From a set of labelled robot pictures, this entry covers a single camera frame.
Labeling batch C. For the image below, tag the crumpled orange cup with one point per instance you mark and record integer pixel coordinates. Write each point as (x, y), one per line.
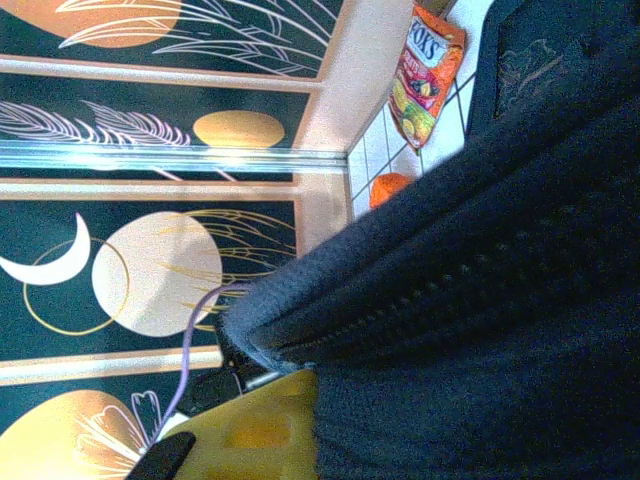
(387, 190)

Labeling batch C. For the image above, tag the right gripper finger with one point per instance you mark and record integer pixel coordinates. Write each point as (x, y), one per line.
(250, 435)

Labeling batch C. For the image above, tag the navy blue backpack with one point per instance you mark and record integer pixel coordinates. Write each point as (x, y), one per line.
(450, 300)

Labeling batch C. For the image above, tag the orange snack bag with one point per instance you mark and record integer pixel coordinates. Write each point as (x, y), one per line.
(425, 75)

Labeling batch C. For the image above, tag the aluminium corner post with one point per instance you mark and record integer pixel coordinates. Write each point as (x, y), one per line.
(150, 157)

